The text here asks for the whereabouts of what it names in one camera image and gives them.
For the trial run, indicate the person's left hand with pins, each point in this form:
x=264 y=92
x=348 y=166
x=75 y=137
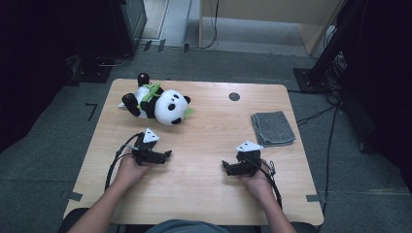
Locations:
x=129 y=173

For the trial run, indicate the light wooden cabinet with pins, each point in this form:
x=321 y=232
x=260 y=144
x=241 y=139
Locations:
x=265 y=9

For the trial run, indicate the dark curtain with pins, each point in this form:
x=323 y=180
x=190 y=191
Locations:
x=29 y=64
x=382 y=81

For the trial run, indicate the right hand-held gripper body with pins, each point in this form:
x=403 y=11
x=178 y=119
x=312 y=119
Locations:
x=248 y=158

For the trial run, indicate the grey towel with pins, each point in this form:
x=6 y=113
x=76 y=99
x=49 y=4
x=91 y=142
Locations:
x=272 y=128

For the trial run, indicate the black flat floor base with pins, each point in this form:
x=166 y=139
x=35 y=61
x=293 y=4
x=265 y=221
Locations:
x=92 y=73

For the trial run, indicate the black cabinet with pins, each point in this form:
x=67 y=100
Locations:
x=129 y=26

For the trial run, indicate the black chair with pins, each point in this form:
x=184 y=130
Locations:
x=69 y=221

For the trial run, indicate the panda plush toy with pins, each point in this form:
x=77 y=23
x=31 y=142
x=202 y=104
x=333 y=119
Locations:
x=168 y=106

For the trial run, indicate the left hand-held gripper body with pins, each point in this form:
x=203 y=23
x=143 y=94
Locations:
x=146 y=154

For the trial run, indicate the black stand base plate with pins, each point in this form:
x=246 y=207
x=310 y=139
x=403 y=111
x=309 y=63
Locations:
x=307 y=81

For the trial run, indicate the black metal stand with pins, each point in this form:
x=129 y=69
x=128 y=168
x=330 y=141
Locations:
x=333 y=39

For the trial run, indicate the person's right hand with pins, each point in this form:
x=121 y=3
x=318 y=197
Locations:
x=263 y=181

